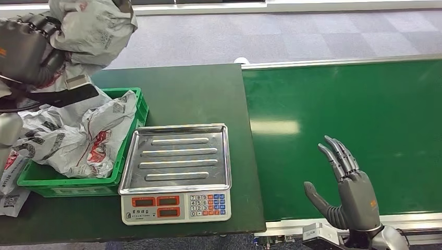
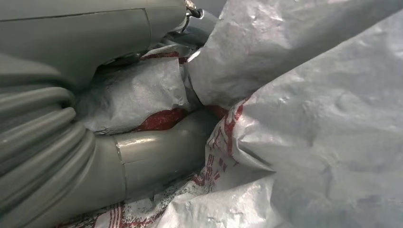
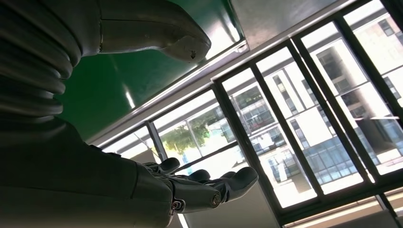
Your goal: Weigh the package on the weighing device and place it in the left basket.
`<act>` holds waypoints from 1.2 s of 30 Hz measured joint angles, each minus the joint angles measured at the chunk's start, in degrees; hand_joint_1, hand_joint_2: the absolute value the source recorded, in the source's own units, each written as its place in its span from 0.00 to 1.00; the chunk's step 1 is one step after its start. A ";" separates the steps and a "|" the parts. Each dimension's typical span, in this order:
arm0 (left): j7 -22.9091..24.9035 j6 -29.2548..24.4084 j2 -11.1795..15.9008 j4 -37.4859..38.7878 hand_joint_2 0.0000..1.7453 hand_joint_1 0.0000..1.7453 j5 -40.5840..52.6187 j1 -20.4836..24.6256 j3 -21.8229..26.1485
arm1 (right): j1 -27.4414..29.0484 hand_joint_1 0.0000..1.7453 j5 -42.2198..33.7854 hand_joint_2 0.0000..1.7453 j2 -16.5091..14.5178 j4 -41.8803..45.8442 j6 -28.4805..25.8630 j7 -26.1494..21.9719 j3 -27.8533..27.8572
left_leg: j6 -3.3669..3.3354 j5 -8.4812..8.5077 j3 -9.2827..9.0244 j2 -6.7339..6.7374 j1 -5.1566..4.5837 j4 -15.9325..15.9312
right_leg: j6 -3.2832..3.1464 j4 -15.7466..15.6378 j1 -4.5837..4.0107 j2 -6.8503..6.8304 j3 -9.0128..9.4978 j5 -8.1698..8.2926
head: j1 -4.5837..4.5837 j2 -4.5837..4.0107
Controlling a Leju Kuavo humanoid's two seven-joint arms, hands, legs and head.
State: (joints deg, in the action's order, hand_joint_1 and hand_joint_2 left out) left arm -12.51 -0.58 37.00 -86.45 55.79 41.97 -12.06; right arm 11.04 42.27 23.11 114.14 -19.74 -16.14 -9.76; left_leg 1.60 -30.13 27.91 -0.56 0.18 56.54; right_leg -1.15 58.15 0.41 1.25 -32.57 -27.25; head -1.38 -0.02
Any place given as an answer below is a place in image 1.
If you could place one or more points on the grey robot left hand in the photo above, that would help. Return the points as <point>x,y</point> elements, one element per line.
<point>24,48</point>

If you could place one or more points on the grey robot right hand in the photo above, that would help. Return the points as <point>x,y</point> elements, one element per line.
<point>359,203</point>

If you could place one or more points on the grey courier package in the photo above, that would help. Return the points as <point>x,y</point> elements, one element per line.
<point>93,31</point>

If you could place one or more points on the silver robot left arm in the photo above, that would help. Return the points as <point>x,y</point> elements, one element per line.
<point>8,129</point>

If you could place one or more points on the green plastic basket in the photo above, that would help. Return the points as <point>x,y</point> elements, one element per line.
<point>45,181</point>

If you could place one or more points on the large grey black-print mailer bag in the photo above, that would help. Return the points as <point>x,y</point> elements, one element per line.
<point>62,138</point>

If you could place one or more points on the green conveyor belt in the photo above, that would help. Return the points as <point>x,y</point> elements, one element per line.
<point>345,100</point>

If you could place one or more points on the grey red-print QR mailer bag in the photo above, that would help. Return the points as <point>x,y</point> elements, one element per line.
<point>107,117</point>

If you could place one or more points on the white red-lettered mailer bag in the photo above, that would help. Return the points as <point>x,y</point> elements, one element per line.
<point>10,169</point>

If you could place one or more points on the white QR-label mailer bag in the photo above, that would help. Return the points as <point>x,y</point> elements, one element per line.
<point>12,203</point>

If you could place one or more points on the white electronic scale body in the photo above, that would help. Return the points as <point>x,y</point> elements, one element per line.
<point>186,215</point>

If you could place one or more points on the small white round cap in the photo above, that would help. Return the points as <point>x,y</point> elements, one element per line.
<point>241,60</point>

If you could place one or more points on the steel scale tray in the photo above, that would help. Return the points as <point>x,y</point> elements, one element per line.
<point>176,162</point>

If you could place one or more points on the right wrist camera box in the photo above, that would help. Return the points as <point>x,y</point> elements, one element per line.
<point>314,234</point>

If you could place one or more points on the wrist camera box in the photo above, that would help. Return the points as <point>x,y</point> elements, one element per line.
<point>314,234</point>
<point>69,96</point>

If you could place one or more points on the aluminium conveyor frame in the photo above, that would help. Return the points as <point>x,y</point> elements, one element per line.
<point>414,222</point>

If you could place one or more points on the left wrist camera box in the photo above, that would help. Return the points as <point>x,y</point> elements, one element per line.
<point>69,96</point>

